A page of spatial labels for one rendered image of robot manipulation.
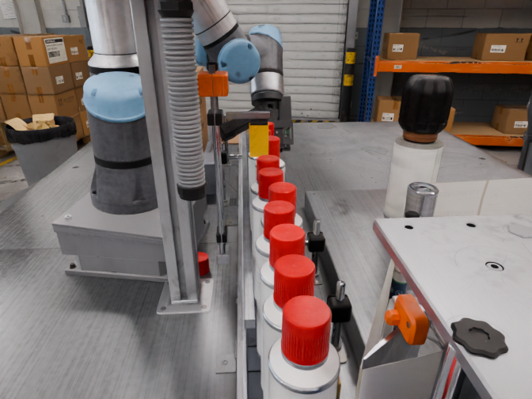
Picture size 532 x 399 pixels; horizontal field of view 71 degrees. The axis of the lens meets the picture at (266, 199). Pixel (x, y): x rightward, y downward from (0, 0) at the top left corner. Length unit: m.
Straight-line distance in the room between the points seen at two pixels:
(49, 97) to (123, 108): 3.51
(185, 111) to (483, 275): 0.30
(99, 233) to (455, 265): 0.60
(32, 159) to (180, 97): 2.66
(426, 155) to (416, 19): 4.41
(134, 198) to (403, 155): 0.50
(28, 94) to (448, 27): 4.52
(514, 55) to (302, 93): 2.24
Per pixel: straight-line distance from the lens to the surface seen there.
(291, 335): 0.26
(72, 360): 0.63
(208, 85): 0.54
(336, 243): 0.73
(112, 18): 0.81
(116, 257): 0.73
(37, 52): 4.15
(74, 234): 0.75
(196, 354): 0.59
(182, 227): 0.58
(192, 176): 0.42
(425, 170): 0.72
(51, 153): 2.99
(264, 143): 0.59
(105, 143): 0.71
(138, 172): 0.72
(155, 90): 0.52
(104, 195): 0.75
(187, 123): 0.40
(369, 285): 0.63
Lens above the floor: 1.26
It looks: 25 degrees down
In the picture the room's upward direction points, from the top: straight up
